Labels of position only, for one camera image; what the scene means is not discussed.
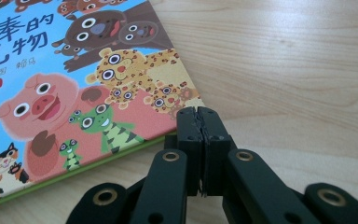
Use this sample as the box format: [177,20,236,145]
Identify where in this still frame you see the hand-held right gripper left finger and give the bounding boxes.
[176,106,206,197]

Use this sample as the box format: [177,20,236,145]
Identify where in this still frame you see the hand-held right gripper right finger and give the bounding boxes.
[198,106,232,197]

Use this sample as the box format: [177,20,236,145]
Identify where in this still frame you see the animal cartoon picture book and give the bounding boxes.
[0,0,205,212]

